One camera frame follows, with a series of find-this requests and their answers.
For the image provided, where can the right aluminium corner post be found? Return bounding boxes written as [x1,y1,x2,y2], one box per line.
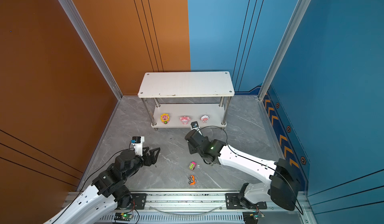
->
[258,0,311,101]

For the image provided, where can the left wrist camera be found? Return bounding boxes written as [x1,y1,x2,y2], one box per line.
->
[131,136,145,156]

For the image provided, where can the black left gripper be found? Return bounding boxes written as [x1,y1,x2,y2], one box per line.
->
[123,146,161,182]

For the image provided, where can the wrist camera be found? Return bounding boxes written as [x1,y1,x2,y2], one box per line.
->
[191,122,203,136]
[131,136,145,156]

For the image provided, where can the aluminium corner post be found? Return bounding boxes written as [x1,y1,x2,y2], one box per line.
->
[58,0,123,101]
[258,0,311,101]

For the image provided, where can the pink round head doll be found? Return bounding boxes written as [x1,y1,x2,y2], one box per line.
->
[200,115,210,124]

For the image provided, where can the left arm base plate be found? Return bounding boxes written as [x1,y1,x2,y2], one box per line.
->
[118,193,147,210]

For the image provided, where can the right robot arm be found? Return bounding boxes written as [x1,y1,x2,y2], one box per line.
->
[185,130,302,212]

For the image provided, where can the left aluminium corner post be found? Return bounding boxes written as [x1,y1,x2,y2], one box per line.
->
[58,0,123,101]

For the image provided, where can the pink green toy car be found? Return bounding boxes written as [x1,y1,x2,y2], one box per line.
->
[189,162,197,171]

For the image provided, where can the pink sheep toy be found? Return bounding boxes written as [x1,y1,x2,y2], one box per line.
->
[180,116,191,125]

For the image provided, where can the right green circuit board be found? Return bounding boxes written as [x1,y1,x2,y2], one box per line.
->
[243,212,265,224]

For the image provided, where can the orange toy race car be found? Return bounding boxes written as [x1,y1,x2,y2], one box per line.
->
[189,175,196,186]

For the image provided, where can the yellow flower doll toy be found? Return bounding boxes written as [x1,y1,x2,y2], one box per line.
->
[160,114,170,125]

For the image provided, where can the white two-tier shelf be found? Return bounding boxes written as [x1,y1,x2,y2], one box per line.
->
[138,71,235,130]

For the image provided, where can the green circuit board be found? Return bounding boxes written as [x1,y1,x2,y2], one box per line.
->
[114,213,134,223]
[243,212,265,224]

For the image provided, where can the left green circuit board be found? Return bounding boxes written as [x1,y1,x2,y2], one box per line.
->
[114,213,134,223]

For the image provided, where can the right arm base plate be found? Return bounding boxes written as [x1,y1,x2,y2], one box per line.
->
[225,193,268,210]

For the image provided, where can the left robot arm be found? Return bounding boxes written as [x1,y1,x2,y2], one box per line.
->
[46,147,161,224]

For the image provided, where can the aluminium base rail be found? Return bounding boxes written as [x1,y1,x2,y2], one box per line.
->
[94,190,317,224]

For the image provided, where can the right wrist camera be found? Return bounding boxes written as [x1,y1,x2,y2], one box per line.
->
[191,122,203,136]

